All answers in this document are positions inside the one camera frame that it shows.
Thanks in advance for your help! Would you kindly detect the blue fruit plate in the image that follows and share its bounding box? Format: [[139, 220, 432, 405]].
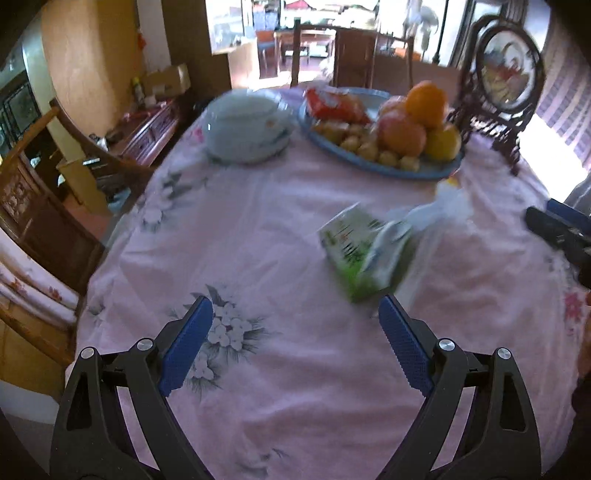
[[298, 87, 466, 181]]

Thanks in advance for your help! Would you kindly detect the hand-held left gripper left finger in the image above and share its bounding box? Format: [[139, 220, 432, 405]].
[[50, 295, 214, 480]]

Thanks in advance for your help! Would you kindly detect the white standing fan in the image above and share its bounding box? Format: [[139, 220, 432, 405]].
[[405, 0, 440, 52]]

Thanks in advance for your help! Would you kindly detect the white lidded tureen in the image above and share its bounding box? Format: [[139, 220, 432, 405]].
[[203, 89, 297, 164]]

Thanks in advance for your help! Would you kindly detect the yellow apple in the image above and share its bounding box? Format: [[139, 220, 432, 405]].
[[424, 124, 462, 161]]

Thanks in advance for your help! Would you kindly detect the clear plastic bottle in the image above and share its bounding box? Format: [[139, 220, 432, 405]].
[[387, 178, 472, 297]]

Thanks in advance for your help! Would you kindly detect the green and white carton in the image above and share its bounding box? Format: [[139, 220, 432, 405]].
[[318, 203, 417, 304]]

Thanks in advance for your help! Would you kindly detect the yellow box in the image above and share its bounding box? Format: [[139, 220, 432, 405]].
[[56, 159, 110, 216]]

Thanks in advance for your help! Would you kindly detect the pink floral tablecloth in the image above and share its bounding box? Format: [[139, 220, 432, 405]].
[[76, 85, 583, 480]]

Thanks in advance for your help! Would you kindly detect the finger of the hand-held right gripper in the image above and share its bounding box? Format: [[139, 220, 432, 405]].
[[525, 206, 591, 268], [547, 198, 591, 230]]

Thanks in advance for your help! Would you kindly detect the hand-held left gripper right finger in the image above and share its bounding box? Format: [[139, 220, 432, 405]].
[[378, 294, 542, 480]]

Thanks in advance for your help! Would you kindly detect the pile of small yellow fruits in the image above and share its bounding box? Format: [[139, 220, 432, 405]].
[[311, 117, 422, 172]]

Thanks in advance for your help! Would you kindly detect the white floral curtain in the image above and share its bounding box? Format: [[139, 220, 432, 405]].
[[0, 226, 82, 331]]

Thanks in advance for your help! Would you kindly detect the red snack packet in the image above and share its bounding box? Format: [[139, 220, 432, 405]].
[[305, 87, 373, 125]]

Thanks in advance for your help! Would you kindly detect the red apple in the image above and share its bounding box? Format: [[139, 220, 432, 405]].
[[379, 95, 410, 119], [378, 115, 427, 158]]

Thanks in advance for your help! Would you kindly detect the orange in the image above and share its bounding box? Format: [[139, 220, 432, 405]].
[[405, 80, 449, 130]]

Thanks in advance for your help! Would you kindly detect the cardboard box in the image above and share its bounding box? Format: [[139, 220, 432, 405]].
[[141, 64, 191, 97]]

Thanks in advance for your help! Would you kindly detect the low wooden sideboard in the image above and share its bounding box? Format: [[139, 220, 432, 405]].
[[90, 98, 186, 168]]

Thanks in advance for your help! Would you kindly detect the round framed decorative screen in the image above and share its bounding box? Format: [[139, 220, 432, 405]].
[[450, 14, 546, 177]]

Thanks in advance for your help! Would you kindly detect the dark wooden dining chair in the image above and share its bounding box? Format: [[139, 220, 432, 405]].
[[290, 21, 415, 91]]

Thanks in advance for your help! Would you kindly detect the carved wooden armchair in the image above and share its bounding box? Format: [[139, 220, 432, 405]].
[[0, 99, 157, 297]]

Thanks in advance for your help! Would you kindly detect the wooden side table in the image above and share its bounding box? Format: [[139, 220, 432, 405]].
[[274, 28, 336, 71]]

